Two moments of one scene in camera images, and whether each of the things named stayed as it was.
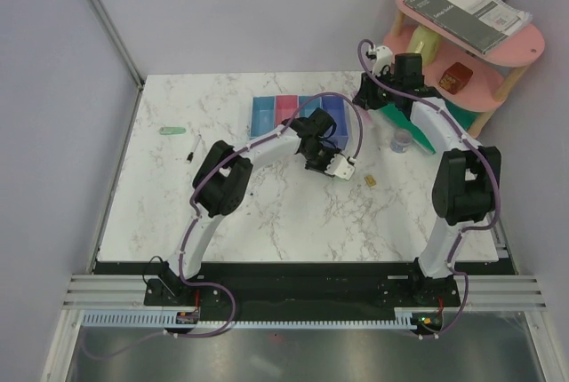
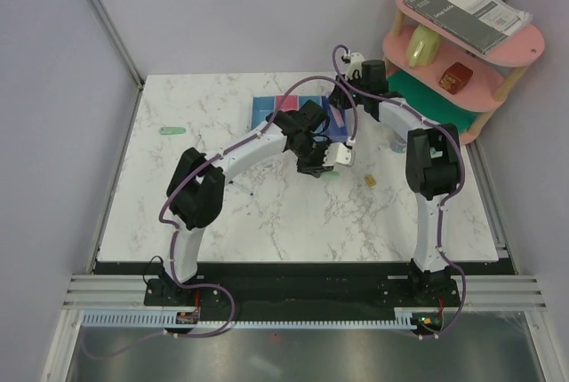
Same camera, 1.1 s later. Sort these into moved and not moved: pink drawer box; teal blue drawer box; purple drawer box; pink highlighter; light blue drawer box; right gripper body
Moved: right gripper body; pink highlighter
Not moved: pink drawer box; teal blue drawer box; light blue drawer box; purple drawer box
